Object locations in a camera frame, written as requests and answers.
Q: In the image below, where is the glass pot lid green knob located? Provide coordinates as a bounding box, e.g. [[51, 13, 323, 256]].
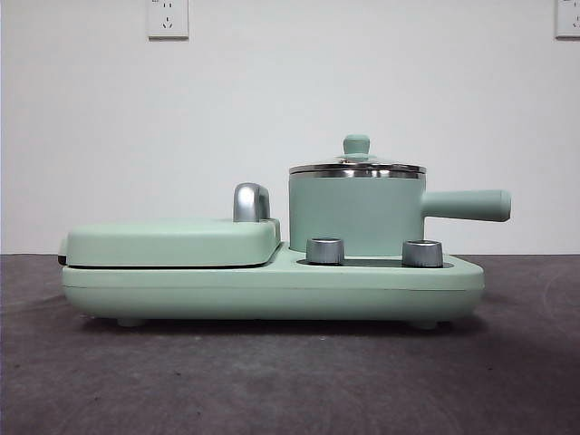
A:
[[288, 133, 427, 177]]

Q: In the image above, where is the silver control knob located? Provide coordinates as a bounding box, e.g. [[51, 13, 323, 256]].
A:
[[305, 237, 346, 265], [401, 238, 444, 267]]

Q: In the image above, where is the mint green breakfast machine base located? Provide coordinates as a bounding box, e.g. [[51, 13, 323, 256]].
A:
[[61, 242, 485, 328]]

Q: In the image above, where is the mint green hinged griddle cover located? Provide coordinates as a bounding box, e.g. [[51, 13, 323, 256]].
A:
[[58, 217, 283, 269]]

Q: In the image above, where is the chrome griddle cover handle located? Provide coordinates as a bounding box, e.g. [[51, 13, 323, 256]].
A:
[[232, 181, 273, 223]]

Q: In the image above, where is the mint green pot with handle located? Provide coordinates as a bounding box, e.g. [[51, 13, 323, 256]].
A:
[[287, 165, 513, 255]]

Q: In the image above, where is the white wall socket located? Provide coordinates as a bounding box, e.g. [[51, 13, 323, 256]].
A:
[[147, 0, 189, 41], [555, 0, 580, 39]]

